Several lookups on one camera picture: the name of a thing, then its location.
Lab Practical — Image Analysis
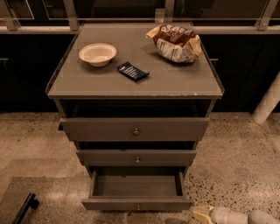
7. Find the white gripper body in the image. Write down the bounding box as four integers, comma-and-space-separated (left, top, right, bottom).
210, 206, 249, 224

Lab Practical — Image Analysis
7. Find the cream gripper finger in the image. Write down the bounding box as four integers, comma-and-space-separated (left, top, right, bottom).
191, 206, 214, 224

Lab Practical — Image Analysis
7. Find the grey bottom drawer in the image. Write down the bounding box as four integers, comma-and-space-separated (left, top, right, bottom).
82, 167, 193, 211

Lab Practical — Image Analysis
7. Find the grey drawer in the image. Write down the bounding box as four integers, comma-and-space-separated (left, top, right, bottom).
82, 167, 193, 211
77, 150, 196, 166
60, 117, 209, 142

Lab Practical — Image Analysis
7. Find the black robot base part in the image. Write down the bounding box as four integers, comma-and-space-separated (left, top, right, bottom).
12, 193, 39, 224

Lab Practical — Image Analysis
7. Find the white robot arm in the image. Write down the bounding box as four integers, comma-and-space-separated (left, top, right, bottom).
191, 206, 280, 224

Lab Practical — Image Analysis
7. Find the grey middle drawer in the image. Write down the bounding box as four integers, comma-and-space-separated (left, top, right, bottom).
77, 150, 196, 166

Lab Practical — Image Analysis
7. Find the grey drawer cabinet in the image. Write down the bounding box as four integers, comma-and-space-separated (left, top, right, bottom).
45, 22, 225, 176

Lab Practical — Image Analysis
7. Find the grey top drawer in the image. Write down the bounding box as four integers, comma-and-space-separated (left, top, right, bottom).
60, 117, 209, 142

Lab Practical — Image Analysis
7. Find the white pillar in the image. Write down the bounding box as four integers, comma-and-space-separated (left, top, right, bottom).
252, 72, 280, 124

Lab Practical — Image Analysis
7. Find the blue snack bar wrapper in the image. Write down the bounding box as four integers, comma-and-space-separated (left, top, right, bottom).
117, 61, 149, 83

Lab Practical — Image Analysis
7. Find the brown white chip bag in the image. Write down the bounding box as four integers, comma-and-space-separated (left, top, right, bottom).
146, 24, 202, 63

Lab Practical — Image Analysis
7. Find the white bowl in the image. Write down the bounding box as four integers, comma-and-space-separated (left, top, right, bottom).
79, 43, 117, 67

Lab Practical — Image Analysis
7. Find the metal railing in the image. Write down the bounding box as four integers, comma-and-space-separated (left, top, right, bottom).
0, 0, 280, 35

